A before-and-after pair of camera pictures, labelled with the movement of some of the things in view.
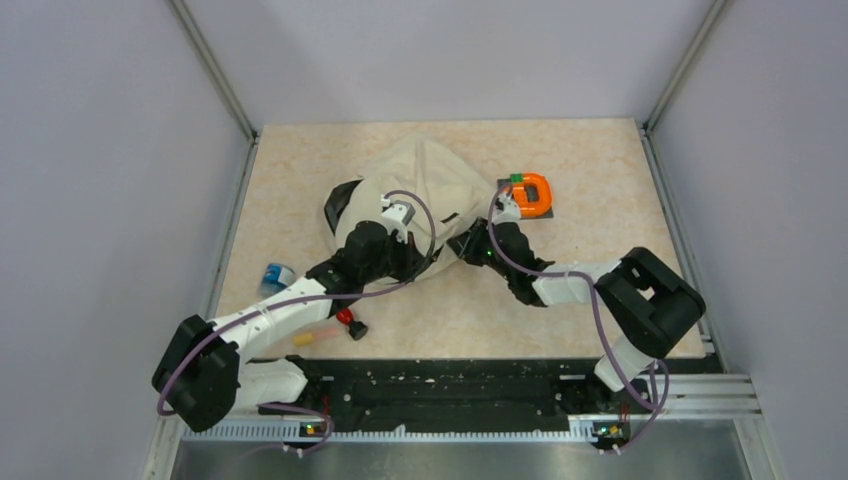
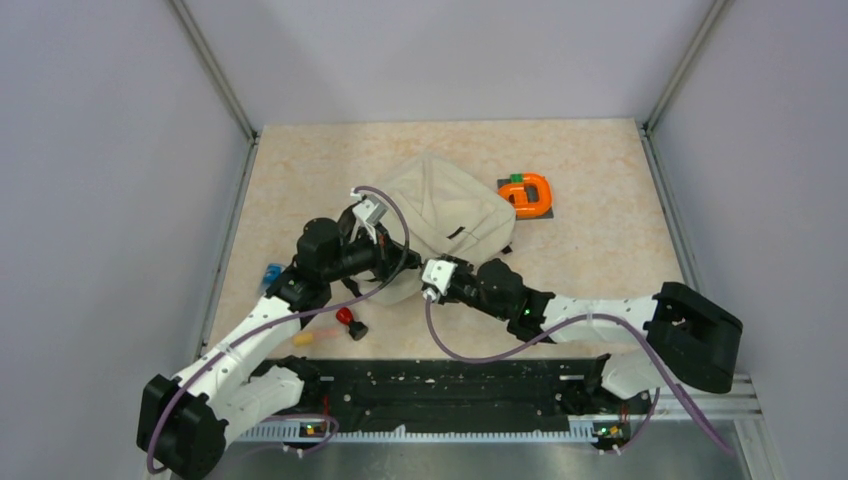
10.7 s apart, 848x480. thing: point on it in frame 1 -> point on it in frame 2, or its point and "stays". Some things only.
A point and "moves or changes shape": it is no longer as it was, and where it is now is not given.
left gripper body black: [396, 261] stays
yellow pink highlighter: [307, 339] stays
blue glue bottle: [276, 277] stays
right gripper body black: [479, 248] -> [467, 289]
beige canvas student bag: [430, 193] moves or changes shape
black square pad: [532, 196] stays
